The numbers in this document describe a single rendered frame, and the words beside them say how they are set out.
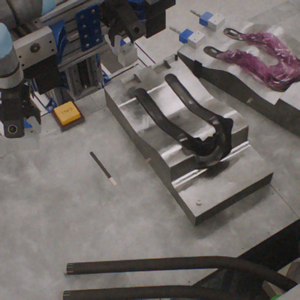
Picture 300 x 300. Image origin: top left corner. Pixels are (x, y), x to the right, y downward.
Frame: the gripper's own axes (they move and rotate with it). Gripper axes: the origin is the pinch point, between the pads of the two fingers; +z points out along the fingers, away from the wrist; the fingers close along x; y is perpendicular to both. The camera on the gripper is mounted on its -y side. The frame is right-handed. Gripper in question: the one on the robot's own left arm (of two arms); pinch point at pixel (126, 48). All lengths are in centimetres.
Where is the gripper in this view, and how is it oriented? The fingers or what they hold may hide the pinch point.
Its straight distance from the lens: 159.2
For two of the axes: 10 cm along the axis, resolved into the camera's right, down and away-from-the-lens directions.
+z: 0.3, 5.5, 8.4
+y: -6.4, -6.3, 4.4
